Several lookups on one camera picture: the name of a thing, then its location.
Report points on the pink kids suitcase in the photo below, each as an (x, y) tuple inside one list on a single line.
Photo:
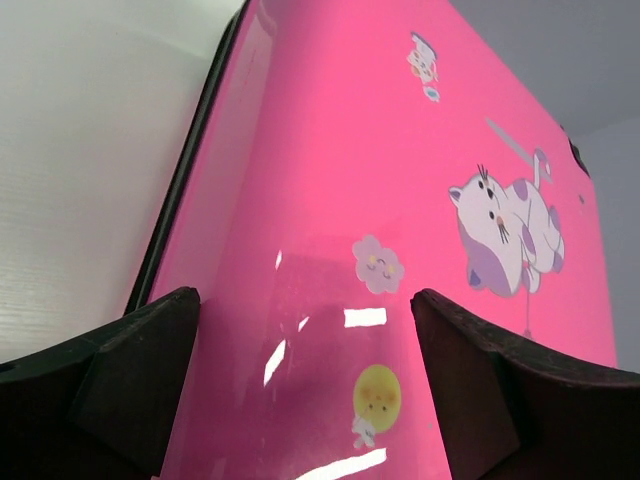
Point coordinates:
[(356, 153)]

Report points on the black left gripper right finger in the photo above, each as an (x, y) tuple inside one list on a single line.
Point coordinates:
[(510, 408)]

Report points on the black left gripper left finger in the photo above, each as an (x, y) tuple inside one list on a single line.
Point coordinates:
[(102, 404)]

